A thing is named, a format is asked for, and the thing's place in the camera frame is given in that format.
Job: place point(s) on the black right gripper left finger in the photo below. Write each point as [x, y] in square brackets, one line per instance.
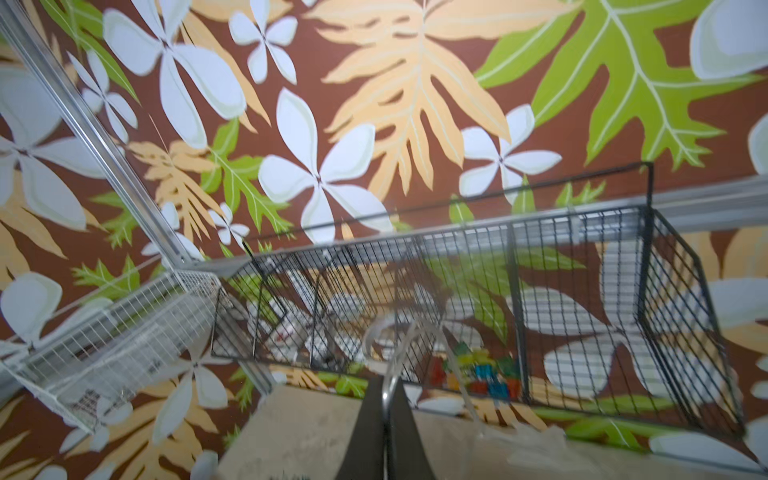
[364, 456]

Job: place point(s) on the clear string lights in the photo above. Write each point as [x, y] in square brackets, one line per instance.
[431, 353]

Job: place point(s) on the white wire basket left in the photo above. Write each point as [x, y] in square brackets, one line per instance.
[99, 359]

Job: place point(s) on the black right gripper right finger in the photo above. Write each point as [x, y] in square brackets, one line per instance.
[407, 458]

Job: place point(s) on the black wire basket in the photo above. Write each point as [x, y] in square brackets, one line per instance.
[606, 308]

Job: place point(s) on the colourful toy blocks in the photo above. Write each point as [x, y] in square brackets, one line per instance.
[480, 373]

